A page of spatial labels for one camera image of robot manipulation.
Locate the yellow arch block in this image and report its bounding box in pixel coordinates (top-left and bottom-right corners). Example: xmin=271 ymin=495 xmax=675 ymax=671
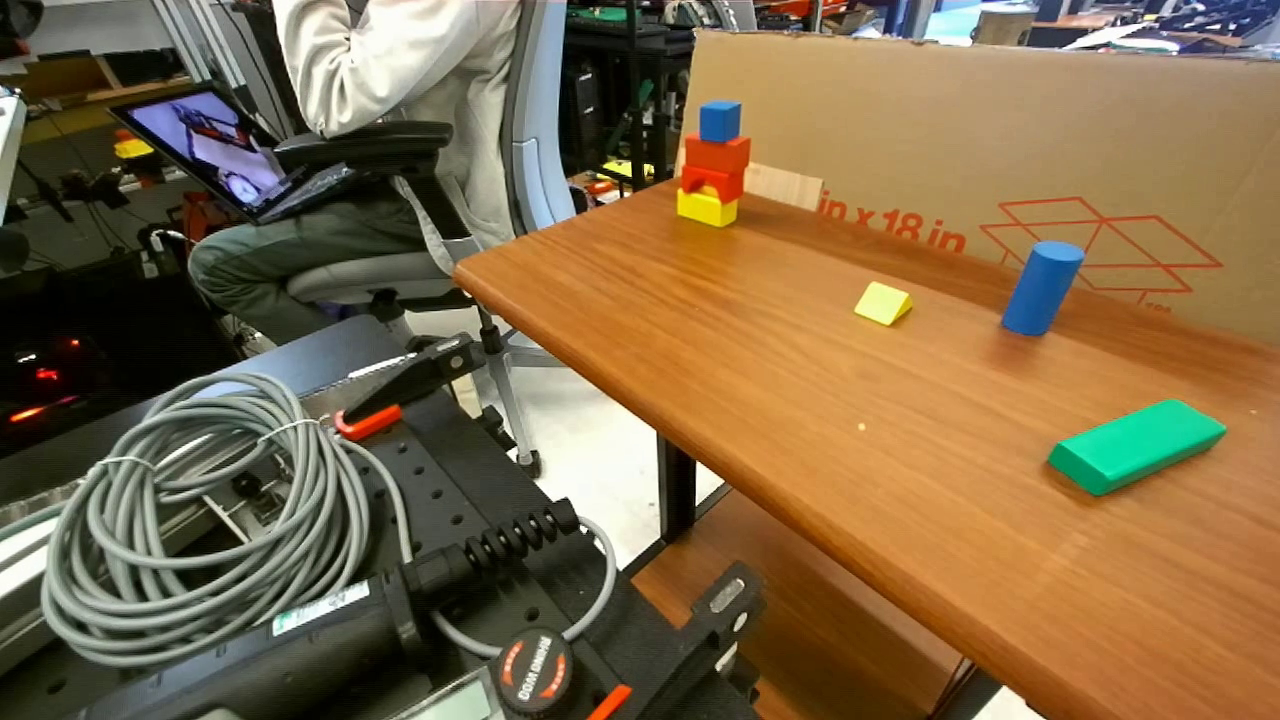
xmin=671 ymin=185 xmax=743 ymax=232

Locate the red arch block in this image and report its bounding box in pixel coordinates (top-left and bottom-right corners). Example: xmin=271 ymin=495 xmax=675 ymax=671
xmin=675 ymin=158 xmax=749 ymax=207

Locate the red rectangular block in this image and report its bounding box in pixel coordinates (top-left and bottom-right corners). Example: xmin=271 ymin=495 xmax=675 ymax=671
xmin=678 ymin=132 xmax=756 ymax=174

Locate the yellow wedge block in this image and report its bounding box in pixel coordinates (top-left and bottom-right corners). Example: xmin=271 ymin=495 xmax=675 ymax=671
xmin=852 ymin=274 xmax=917 ymax=331

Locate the blue cube block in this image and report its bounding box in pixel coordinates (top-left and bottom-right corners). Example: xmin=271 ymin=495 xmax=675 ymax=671
xmin=696 ymin=97 xmax=743 ymax=148

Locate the blue cylinder block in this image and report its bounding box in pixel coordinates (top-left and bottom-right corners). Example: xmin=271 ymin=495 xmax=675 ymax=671
xmin=1001 ymin=234 xmax=1088 ymax=340

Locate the green rectangular block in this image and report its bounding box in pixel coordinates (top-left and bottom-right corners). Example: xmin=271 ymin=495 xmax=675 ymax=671
xmin=1044 ymin=395 xmax=1230 ymax=499

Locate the black table leg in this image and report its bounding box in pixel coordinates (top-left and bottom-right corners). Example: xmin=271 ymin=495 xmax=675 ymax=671
xmin=650 ymin=435 xmax=698 ymax=547

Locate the grey office chair with person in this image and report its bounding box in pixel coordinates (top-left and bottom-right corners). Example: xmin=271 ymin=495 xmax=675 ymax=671
xmin=271 ymin=0 xmax=581 ymax=473

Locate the black equipment rack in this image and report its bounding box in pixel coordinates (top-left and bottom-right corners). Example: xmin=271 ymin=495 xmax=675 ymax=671
xmin=555 ymin=0 xmax=696 ymax=193

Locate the black red round knob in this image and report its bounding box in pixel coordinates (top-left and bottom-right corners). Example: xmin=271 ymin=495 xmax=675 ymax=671
xmin=486 ymin=628 xmax=581 ymax=720

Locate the large cardboard box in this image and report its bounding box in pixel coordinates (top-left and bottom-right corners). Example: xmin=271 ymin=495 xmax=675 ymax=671
xmin=675 ymin=29 xmax=1280 ymax=352

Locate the seated person in cream hoodie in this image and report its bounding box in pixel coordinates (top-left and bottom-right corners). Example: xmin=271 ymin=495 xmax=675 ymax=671
xmin=183 ymin=0 xmax=522 ymax=344

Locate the tablet with lit screen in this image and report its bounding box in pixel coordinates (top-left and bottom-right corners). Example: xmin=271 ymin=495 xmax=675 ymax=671
xmin=109 ymin=78 xmax=350 ymax=222

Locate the dark equipment with red lights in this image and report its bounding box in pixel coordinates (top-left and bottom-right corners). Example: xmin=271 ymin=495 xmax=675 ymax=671
xmin=0 ymin=253 xmax=242 ymax=465

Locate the black corrugated cable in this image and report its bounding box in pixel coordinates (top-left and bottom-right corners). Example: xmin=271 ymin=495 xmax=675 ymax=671
xmin=394 ymin=495 xmax=591 ymax=611

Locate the black clamp with orange handle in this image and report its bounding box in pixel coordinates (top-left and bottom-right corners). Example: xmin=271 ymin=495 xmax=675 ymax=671
xmin=581 ymin=558 xmax=771 ymax=720
xmin=306 ymin=331 xmax=486 ymax=449

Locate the grey coiled cable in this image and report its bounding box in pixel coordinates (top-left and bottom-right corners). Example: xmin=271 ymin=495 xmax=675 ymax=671
xmin=34 ymin=368 xmax=623 ymax=671

